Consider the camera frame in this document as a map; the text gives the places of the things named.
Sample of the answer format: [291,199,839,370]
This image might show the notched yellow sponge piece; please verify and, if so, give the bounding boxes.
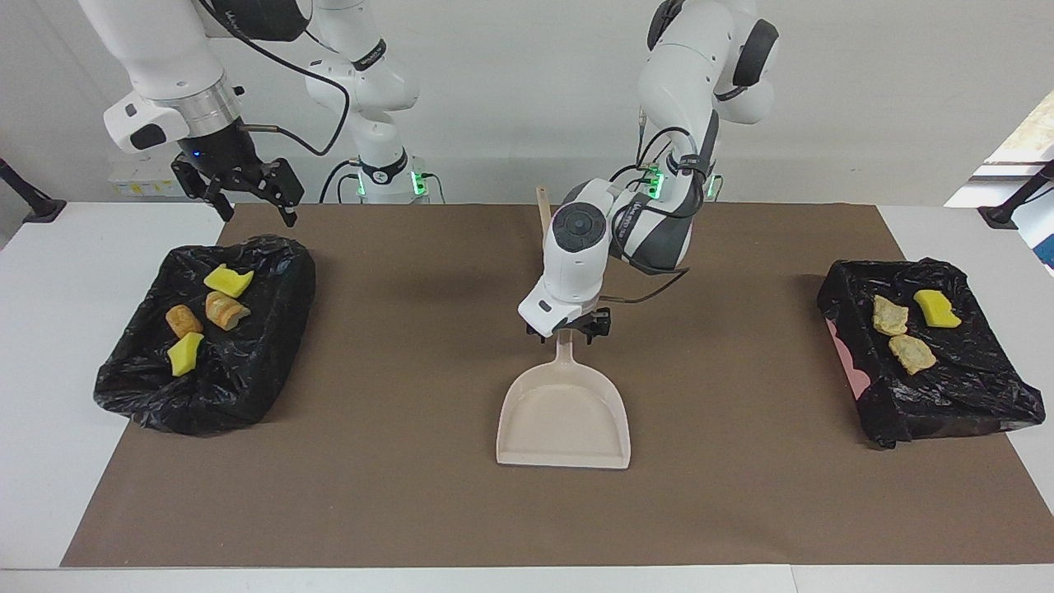
[203,264,255,299]

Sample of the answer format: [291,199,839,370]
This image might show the black plastic trash bag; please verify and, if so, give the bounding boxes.
[817,258,1047,450]
[93,235,317,437]

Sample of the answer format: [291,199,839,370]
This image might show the pale-ended croissant piece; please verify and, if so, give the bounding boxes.
[205,292,252,332]

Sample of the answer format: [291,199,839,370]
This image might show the white wall socket box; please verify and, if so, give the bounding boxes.
[107,158,198,198]

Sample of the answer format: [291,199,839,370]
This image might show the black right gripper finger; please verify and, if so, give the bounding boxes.
[170,156,237,222]
[243,158,305,228]

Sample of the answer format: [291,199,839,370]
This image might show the brown table mat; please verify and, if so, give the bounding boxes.
[60,203,1054,569]

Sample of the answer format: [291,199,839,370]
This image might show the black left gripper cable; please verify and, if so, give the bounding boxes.
[601,115,717,306]

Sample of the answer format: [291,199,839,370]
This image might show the black stand foot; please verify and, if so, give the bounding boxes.
[0,158,67,225]
[977,159,1054,231]

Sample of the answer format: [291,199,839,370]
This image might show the brown bun piece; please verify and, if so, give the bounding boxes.
[166,305,204,339]

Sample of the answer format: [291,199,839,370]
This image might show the black base power cable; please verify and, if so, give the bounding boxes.
[608,163,655,204]
[319,159,363,204]

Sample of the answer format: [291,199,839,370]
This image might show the beige plastic dustpan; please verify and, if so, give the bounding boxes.
[496,332,632,471]

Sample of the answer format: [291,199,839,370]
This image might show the yellow sponge wedge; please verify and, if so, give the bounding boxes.
[167,332,205,377]

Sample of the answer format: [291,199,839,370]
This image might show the striped croissant piece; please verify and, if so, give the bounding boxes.
[888,334,939,376]
[871,296,911,337]

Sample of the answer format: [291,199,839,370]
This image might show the pink bin box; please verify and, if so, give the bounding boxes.
[826,320,871,398]

